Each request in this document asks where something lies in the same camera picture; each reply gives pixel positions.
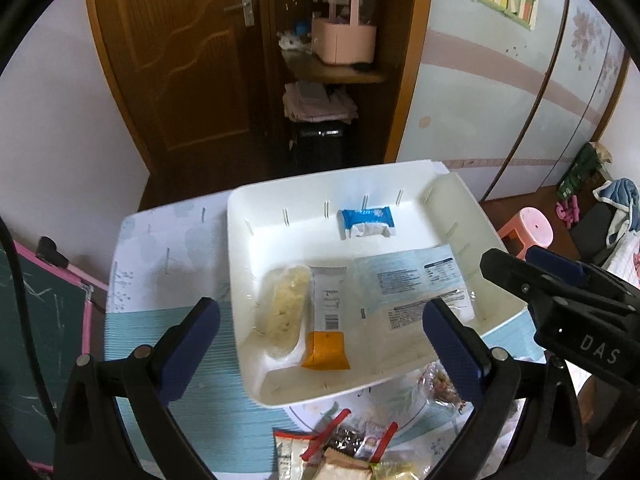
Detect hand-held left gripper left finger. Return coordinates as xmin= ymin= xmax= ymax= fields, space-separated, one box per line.
xmin=52 ymin=296 xmax=222 ymax=480

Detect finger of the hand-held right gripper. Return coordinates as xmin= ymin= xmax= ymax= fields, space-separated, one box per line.
xmin=524 ymin=244 xmax=640 ymax=301
xmin=479 ymin=247 xmax=566 ymax=321

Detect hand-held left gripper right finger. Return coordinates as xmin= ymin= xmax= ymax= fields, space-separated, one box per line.
xmin=421 ymin=297 xmax=626 ymax=480

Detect yellow green snack packet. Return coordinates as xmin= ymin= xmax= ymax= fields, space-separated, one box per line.
xmin=370 ymin=460 xmax=426 ymax=480

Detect white red-edged snack packet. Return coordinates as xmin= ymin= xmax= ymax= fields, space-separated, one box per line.
xmin=272 ymin=427 xmax=321 ymax=480

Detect white plastic bin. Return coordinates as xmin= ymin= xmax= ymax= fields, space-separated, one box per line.
xmin=226 ymin=160 xmax=528 ymax=407

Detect beige brown snack packet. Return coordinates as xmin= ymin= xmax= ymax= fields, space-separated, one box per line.
xmin=310 ymin=447 xmax=373 ymax=480

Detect clear nut snack packet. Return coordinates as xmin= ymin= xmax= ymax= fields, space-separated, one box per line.
xmin=417 ymin=360 xmax=473 ymax=413

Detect pink plastic stool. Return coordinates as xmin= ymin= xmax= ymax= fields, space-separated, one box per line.
xmin=497 ymin=207 xmax=554 ymax=261

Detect pink clips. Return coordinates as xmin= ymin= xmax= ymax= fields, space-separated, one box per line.
xmin=555 ymin=197 xmax=581 ymax=223

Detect large light blue packet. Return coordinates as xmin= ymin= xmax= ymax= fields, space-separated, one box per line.
xmin=352 ymin=245 xmax=476 ymax=333

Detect blue white towel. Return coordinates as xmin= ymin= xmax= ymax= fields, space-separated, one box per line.
xmin=592 ymin=177 xmax=640 ymax=261

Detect green bag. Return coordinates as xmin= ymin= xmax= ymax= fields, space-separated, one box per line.
xmin=557 ymin=142 xmax=613 ymax=198

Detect clear pale yellow pastry packet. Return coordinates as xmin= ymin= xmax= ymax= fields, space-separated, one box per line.
xmin=252 ymin=264 xmax=313 ymax=358

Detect white orange snack bar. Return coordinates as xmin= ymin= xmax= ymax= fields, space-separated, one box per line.
xmin=300 ymin=266 xmax=351 ymax=371

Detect small blue white packet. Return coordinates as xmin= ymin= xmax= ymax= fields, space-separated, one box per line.
xmin=337 ymin=206 xmax=396 ymax=241

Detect pink framed green chalkboard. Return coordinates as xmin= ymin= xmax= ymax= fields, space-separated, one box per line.
xmin=0 ymin=240 xmax=108 ymax=471

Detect black chalkboard clamp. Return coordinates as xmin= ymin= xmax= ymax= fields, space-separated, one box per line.
xmin=36 ymin=236 xmax=70 ymax=269

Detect floral sliding door wardrobe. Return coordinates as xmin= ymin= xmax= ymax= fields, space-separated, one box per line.
xmin=395 ymin=0 xmax=631 ymax=201

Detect black suitcase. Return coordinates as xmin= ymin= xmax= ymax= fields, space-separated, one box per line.
xmin=290 ymin=120 xmax=353 ymax=171

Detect folded pale clothes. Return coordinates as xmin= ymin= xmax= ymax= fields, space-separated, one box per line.
xmin=282 ymin=80 xmax=359 ymax=123

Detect brown wooden door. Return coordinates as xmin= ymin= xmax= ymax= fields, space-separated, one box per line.
xmin=82 ymin=0 xmax=271 ymax=196

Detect wooden shelf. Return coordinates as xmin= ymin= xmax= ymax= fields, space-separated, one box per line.
xmin=282 ymin=52 xmax=388 ymax=84

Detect white plush toy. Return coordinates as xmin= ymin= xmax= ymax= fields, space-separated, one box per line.
xmin=277 ymin=30 xmax=313 ymax=52

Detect pink handled basket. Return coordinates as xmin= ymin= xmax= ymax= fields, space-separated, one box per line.
xmin=310 ymin=0 xmax=377 ymax=66

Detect silver door handle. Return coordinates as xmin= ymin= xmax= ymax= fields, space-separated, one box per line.
xmin=223 ymin=0 xmax=256 ymax=27

